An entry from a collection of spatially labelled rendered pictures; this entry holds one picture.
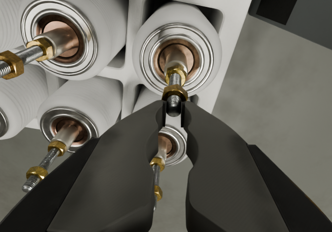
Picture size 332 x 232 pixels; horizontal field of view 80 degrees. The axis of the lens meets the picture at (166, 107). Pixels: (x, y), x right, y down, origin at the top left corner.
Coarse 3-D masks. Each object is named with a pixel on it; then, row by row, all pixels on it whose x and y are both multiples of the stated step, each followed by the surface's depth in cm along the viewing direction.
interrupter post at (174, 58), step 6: (168, 54) 20; (174, 54) 19; (180, 54) 19; (168, 60) 18; (174, 60) 18; (180, 60) 18; (186, 60) 19; (168, 66) 18; (180, 66) 18; (186, 66) 18; (186, 72) 18
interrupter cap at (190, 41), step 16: (160, 32) 19; (176, 32) 19; (192, 32) 19; (144, 48) 20; (160, 48) 20; (176, 48) 20; (192, 48) 20; (208, 48) 19; (144, 64) 21; (160, 64) 21; (192, 64) 21; (208, 64) 20; (160, 80) 21; (192, 80) 21
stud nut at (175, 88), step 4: (176, 84) 14; (164, 88) 14; (168, 88) 14; (172, 88) 13; (176, 88) 13; (180, 88) 13; (164, 92) 13; (168, 92) 13; (172, 92) 13; (176, 92) 13; (180, 92) 13; (184, 92) 14; (164, 96) 13; (168, 96) 13; (180, 96) 13; (184, 96) 13; (164, 100) 14; (184, 100) 13
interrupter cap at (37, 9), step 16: (48, 0) 18; (64, 0) 18; (32, 16) 19; (48, 16) 19; (64, 16) 19; (80, 16) 18; (32, 32) 19; (80, 32) 19; (80, 48) 20; (96, 48) 20; (48, 64) 21; (64, 64) 21; (80, 64) 21
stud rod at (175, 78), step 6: (174, 78) 16; (180, 78) 16; (180, 84) 15; (174, 96) 13; (168, 102) 13; (174, 102) 12; (180, 102) 13; (168, 108) 12; (174, 108) 12; (180, 108) 12; (168, 114) 13; (174, 114) 13
